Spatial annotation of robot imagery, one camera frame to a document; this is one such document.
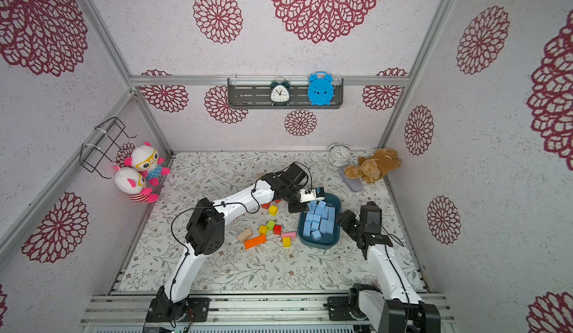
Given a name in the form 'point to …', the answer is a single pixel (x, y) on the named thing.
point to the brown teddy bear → (371, 167)
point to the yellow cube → (273, 210)
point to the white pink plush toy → (130, 181)
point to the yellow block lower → (287, 242)
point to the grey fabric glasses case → (354, 184)
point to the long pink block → (293, 234)
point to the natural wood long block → (245, 235)
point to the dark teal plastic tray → (320, 227)
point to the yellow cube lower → (262, 230)
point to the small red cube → (277, 229)
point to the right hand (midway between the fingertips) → (341, 215)
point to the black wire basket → (100, 144)
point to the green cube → (270, 225)
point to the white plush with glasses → (145, 159)
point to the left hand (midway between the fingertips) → (304, 203)
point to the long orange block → (255, 241)
